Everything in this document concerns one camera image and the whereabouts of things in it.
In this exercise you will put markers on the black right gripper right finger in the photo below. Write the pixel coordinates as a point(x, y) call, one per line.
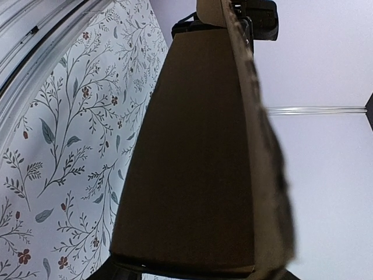
point(283, 274)

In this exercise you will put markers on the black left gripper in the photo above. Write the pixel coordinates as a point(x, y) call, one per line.
point(259, 17)

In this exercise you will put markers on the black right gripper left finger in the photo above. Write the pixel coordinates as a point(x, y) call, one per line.
point(110, 271)

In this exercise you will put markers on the brown cardboard box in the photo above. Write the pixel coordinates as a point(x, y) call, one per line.
point(205, 195)

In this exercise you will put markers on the floral patterned table mat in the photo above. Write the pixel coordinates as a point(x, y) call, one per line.
point(66, 156)

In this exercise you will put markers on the left aluminium corner post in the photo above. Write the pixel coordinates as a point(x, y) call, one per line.
point(315, 110)

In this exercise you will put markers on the aluminium front rail frame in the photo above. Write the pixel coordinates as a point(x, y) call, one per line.
point(34, 36)

